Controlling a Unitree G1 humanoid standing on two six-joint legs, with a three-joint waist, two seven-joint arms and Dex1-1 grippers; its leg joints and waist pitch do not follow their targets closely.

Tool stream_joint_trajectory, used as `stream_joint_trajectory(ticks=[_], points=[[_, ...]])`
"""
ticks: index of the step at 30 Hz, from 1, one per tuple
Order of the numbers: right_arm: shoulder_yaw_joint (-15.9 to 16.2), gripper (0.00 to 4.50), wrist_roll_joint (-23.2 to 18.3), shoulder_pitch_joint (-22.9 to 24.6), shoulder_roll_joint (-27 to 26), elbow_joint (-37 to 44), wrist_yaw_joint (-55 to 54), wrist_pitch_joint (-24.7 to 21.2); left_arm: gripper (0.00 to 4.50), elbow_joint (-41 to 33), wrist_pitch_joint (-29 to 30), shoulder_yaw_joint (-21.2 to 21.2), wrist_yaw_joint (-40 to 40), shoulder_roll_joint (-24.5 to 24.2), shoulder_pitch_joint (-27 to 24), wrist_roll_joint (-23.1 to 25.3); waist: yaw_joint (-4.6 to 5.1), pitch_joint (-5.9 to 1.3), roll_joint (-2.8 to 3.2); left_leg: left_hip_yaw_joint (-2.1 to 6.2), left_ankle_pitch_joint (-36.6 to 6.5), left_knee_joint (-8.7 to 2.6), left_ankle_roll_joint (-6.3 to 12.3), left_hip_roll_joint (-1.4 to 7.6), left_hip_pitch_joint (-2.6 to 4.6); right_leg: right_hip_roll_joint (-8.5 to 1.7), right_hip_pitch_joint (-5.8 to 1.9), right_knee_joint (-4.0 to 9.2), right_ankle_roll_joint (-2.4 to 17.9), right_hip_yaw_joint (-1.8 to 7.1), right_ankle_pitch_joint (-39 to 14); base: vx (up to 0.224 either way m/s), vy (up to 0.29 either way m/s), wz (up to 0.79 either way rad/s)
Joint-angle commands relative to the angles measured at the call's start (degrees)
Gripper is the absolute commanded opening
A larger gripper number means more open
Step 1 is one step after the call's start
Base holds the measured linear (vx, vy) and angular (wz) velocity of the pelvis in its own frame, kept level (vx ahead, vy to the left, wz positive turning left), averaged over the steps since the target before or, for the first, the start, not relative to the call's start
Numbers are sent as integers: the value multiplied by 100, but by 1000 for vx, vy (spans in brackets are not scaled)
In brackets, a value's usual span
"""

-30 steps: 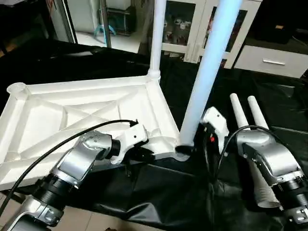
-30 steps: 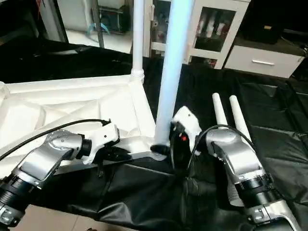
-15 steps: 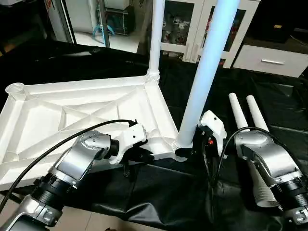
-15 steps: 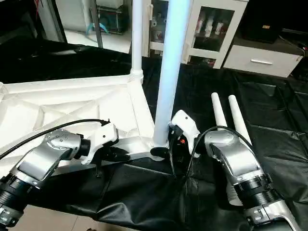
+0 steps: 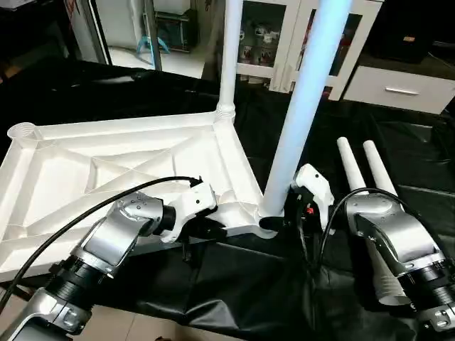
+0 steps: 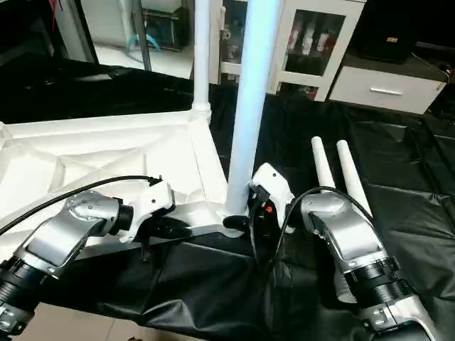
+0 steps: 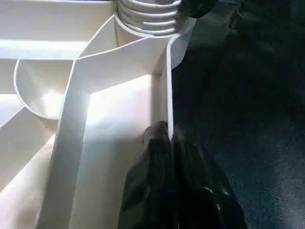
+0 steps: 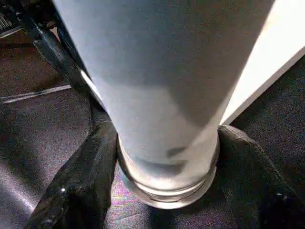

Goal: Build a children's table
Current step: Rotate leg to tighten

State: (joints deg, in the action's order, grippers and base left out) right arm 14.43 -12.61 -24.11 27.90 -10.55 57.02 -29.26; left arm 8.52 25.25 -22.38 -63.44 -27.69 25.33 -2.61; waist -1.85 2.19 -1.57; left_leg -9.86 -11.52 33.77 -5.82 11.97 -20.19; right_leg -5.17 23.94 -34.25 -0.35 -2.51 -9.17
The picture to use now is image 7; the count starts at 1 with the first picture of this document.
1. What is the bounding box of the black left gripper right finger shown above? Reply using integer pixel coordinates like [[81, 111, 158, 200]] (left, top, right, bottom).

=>
[[171, 125, 248, 229]]

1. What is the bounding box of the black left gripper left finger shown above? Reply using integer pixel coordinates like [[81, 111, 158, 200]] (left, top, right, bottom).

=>
[[117, 121, 178, 229]]

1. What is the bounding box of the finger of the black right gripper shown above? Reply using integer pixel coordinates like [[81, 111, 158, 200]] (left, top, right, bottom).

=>
[[182, 0, 220, 19]]

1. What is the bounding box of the white plastic table leg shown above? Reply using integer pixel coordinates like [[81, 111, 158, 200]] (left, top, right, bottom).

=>
[[116, 0, 185, 38]]

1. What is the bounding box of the white plastic table top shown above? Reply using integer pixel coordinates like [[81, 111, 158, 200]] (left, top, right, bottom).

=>
[[0, 0, 197, 229]]

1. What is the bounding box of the black table mat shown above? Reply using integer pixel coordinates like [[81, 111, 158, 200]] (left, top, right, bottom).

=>
[[169, 0, 305, 229]]

